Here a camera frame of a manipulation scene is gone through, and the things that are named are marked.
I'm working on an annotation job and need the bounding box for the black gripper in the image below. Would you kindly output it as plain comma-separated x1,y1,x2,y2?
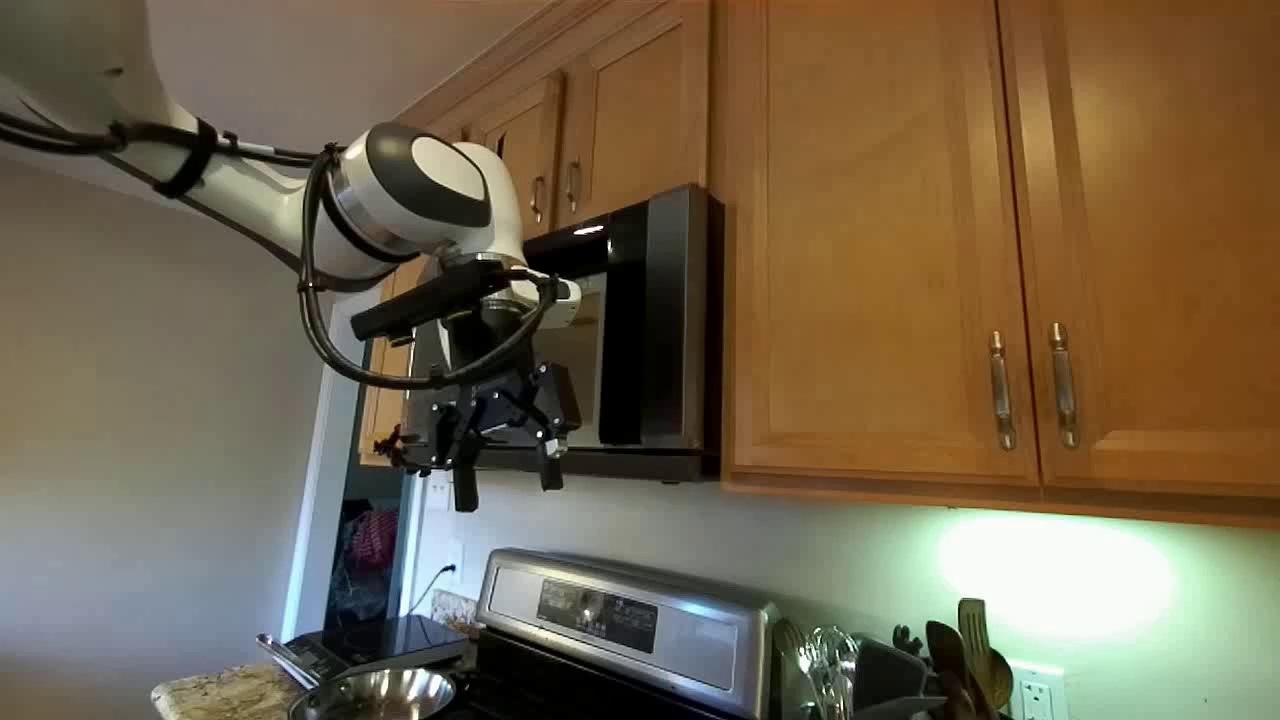
424,331,587,515

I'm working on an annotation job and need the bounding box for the stainless steel microwave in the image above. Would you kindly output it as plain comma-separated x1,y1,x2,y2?
524,182,717,460

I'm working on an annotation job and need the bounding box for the stainless over-range microwave body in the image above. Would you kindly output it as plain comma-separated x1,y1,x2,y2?
397,182,719,488

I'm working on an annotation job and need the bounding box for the tall wooden cabinet door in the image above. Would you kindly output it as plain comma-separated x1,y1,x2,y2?
717,0,1044,490
352,257,444,473
996,0,1280,502

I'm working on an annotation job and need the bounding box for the small wooden cabinet door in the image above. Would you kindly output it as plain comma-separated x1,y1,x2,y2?
556,0,717,226
457,70,571,240

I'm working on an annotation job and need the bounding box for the dark poster with red print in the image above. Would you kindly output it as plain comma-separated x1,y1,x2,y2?
325,462,417,631

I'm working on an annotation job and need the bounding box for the stainless steel stove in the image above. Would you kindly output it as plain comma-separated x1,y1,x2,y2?
452,544,783,720

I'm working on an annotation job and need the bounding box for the black flat kitchen scale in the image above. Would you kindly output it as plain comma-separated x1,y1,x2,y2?
260,612,470,674

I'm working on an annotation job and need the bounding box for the metal mixing bowl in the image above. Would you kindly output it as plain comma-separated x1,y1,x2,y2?
294,658,460,720

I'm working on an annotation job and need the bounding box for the shiny metal ladle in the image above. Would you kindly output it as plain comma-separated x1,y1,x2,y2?
792,618,864,720

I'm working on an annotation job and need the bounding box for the metal utensil holder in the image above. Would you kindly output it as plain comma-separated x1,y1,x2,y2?
847,637,950,720

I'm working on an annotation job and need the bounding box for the dark cooking spoon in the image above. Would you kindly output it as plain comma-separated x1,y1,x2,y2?
923,615,978,720

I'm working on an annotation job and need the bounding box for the wooden spatula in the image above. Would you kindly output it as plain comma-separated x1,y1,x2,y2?
950,590,1004,711

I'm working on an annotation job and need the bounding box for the thin black power cord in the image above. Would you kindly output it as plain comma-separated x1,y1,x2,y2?
404,558,464,618

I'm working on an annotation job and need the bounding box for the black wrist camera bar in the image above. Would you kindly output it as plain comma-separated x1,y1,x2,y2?
347,257,519,344

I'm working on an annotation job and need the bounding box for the white door frame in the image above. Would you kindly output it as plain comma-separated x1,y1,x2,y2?
277,361,368,647

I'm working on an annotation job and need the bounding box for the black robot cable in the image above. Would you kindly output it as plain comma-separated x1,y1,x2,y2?
0,106,567,391

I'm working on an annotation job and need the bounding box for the black cable strap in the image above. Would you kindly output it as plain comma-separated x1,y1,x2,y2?
146,115,219,202

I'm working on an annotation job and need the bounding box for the white wall outlet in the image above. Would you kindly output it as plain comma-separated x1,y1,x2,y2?
1006,656,1070,720

